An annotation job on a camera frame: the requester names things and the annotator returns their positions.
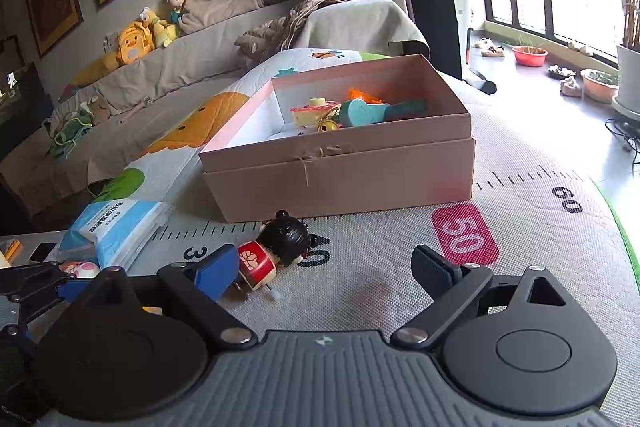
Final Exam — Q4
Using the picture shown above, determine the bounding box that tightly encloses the blue white tissue pack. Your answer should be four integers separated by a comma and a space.
56, 198, 174, 270

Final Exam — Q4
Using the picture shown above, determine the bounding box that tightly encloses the black haired wooden doll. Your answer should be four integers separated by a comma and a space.
234, 210, 317, 301

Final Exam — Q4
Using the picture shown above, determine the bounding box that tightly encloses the white battery holder case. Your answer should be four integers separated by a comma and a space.
267, 124, 317, 141

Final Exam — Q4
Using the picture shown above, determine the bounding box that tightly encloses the red yellow round toy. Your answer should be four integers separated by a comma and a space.
290, 98, 342, 127

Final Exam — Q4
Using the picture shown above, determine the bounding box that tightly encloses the pink pig figurine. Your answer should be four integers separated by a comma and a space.
58, 261, 100, 279

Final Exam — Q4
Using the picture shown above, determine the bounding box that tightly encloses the small white duck toy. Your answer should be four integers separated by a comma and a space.
317, 119, 341, 132

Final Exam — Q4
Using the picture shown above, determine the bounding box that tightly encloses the colourful children play mat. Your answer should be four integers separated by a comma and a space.
89, 48, 640, 427

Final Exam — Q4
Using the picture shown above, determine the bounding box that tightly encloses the green cloth on sofa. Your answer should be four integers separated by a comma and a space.
49, 108, 94, 158

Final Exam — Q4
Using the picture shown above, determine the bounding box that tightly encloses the beige covered sofa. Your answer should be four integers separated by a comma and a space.
1, 0, 427, 216

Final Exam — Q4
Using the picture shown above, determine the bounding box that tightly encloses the pink cardboard gift box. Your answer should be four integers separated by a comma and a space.
200, 55, 475, 222

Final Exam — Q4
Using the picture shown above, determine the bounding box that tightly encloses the white plant pot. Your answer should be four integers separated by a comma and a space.
612, 46, 640, 121

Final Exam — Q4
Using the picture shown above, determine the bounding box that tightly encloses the yellow duck plush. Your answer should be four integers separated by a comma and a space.
116, 22, 155, 65

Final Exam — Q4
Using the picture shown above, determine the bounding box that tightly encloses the flower pot with plant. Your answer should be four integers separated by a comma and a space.
580, 68, 618, 105

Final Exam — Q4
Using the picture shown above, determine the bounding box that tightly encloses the yellow plush toy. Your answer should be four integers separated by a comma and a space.
140, 6, 179, 49

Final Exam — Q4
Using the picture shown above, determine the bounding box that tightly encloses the red plastic basin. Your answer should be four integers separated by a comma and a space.
512, 46, 548, 67

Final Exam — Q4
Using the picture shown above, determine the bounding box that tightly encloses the orange plastic toy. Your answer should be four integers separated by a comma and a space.
348, 89, 383, 104

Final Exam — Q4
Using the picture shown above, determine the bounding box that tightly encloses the beige pillow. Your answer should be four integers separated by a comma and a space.
179, 0, 265, 34

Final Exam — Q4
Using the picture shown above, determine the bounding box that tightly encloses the small doll on sofa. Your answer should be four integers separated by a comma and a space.
167, 0, 186, 25

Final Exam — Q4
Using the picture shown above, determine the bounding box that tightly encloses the white upright vacuum cleaner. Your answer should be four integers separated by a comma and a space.
444, 0, 499, 96

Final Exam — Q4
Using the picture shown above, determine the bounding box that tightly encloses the brown puffer jacket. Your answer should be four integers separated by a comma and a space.
234, 0, 394, 70

